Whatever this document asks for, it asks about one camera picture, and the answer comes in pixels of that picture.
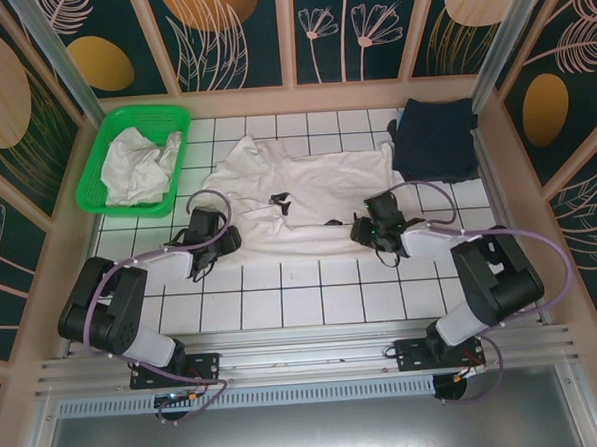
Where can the white t-shirt with robot print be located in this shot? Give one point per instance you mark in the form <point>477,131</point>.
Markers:
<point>326,182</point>

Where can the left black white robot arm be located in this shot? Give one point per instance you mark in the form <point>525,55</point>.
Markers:
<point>102,304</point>

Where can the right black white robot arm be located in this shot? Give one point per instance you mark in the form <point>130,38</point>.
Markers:
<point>501,278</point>

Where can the folded navy t-shirt stack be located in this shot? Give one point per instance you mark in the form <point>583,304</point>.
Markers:
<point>434,141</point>

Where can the green plastic basket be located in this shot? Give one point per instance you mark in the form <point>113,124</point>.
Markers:
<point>127,211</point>

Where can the crumpled white t-shirt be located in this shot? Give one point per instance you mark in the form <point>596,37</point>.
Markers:
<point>135,172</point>

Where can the grey metal sheet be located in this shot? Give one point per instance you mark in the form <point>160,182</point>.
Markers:
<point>309,433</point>

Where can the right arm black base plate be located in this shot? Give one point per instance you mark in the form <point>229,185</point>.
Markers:
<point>415,352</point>

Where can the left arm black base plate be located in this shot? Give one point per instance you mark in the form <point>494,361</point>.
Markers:
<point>201,369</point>

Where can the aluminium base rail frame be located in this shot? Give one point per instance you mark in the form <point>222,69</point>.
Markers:
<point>310,348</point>

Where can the aluminium corner post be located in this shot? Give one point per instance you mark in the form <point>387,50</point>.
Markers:
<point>506,37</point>
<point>65,70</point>

